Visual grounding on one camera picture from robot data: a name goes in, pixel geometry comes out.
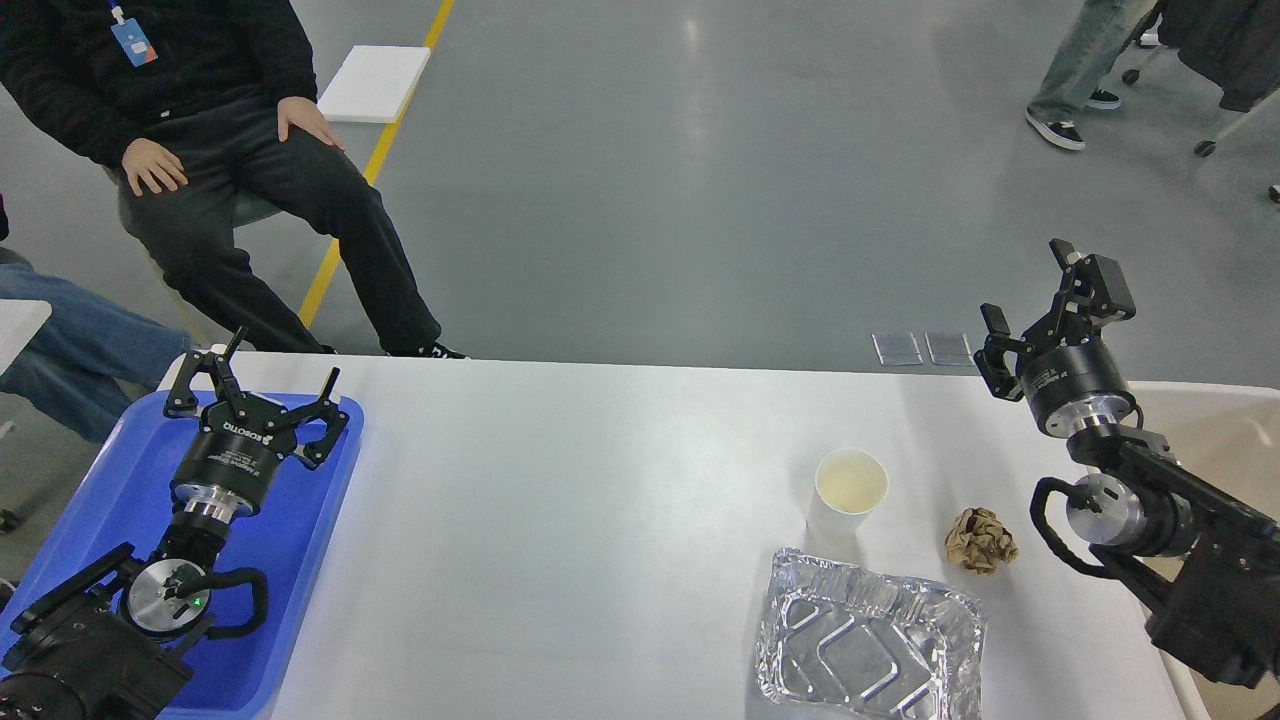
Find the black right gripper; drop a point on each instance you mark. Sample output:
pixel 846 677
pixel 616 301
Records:
pixel 1075 384

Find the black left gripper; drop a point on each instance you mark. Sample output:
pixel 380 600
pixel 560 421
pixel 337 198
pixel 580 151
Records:
pixel 232 452

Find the white paper cup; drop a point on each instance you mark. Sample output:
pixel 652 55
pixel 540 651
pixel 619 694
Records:
pixel 849 484

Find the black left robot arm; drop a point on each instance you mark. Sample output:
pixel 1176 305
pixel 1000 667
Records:
pixel 175 582

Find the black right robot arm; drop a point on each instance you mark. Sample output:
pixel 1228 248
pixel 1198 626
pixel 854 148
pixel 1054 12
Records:
pixel 1204 564

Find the right floor plate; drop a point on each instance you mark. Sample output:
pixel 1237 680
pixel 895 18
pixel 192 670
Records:
pixel 949 348

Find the floor plate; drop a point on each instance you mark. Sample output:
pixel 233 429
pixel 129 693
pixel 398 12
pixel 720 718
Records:
pixel 949 348
pixel 897 349

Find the left floor plate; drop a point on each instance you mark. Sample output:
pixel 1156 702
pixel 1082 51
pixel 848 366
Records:
pixel 897 349

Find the blue plastic tray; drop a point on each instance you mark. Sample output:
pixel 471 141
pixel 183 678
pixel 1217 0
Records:
pixel 125 497

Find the person in blue jeans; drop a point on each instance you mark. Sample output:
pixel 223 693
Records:
pixel 72 369

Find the grey chair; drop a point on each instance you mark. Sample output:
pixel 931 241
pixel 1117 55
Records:
pixel 248 209

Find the crumpled brown paper ball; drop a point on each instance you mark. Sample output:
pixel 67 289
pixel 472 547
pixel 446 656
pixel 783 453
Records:
pixel 979 542

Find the standing person in jeans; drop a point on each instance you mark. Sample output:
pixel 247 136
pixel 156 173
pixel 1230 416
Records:
pixel 1087 53

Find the white side table corner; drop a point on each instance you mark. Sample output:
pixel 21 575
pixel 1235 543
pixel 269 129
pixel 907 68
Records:
pixel 20 322

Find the seated person in black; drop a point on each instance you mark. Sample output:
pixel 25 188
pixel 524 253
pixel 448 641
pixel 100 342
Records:
pixel 188 104

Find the chair with dark coat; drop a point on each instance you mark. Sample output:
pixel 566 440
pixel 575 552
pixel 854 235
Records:
pixel 1234 44

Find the aluminium foil tray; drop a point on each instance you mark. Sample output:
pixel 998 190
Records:
pixel 876 646

